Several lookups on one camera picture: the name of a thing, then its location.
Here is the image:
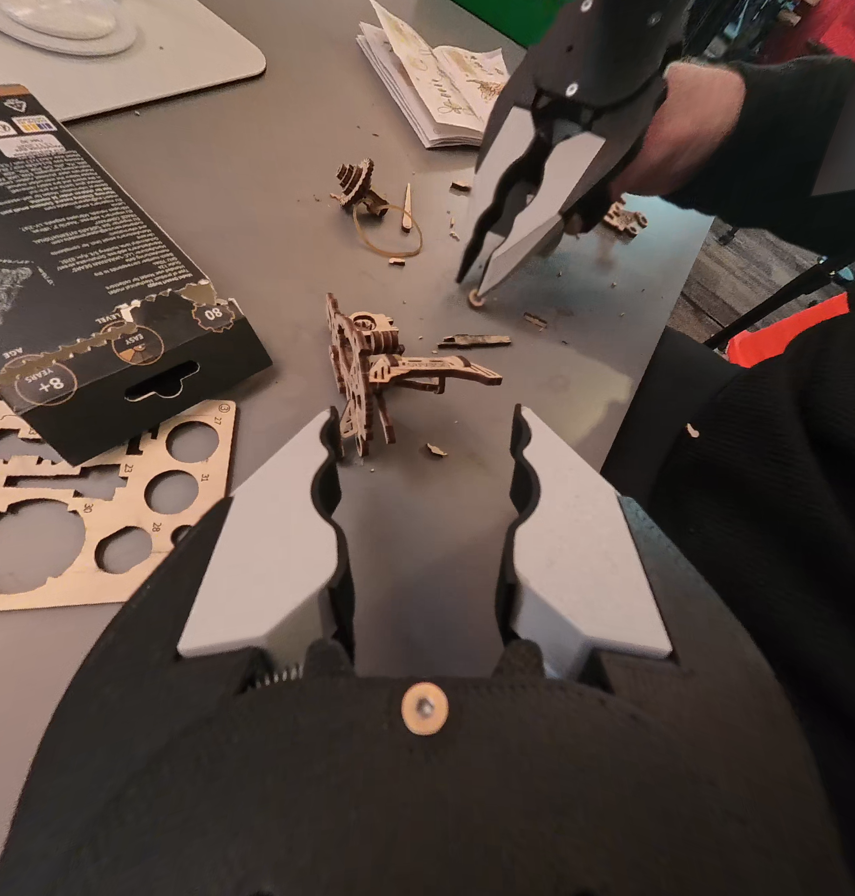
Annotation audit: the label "stepped wooden gear stack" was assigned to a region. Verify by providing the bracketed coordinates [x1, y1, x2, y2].
[329, 157, 389, 219]

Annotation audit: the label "person's dark clothing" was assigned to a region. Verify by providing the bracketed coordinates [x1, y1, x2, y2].
[602, 269, 855, 896]

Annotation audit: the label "black cardboard box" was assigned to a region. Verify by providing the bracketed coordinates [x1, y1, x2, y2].
[0, 84, 273, 466]

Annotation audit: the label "wooden buggy model assembly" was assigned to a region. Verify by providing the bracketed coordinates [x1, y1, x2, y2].
[324, 293, 504, 457]

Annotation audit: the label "small wooden frame part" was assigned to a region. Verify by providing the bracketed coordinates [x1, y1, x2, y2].
[602, 199, 648, 239]

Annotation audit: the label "scattered wood scraps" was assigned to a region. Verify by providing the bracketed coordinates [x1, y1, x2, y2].
[389, 178, 550, 459]

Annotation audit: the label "green box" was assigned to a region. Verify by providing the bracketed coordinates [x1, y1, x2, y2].
[452, 0, 568, 50]

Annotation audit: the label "laser-cut plywood part sheet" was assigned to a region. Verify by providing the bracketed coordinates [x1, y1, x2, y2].
[0, 392, 238, 613]

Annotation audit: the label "clear plastic blister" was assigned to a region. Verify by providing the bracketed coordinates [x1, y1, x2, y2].
[0, 0, 138, 57]

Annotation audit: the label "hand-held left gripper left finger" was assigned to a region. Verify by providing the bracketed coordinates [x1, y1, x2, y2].
[177, 408, 356, 674]

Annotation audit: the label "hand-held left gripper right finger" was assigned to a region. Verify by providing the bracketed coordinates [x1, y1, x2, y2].
[496, 403, 674, 680]

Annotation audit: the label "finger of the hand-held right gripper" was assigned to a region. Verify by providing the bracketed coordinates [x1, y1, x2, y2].
[478, 118, 608, 298]
[455, 102, 542, 284]

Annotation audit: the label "black tripod stand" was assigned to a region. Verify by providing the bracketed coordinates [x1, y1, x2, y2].
[703, 255, 855, 351]

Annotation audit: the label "red plastic crate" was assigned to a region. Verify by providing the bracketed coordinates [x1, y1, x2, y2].
[756, 0, 855, 64]

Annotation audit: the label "person's right hand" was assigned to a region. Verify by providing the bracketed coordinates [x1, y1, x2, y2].
[608, 59, 748, 204]

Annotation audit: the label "orange-red plastic item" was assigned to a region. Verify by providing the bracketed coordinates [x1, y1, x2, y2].
[724, 293, 851, 368]

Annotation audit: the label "person's right forearm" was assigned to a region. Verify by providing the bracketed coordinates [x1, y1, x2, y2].
[661, 55, 855, 259]

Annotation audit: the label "tan rubber band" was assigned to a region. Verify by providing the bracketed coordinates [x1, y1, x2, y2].
[352, 203, 423, 259]

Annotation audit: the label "small instruction booklet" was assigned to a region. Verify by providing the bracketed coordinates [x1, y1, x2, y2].
[357, 0, 508, 149]

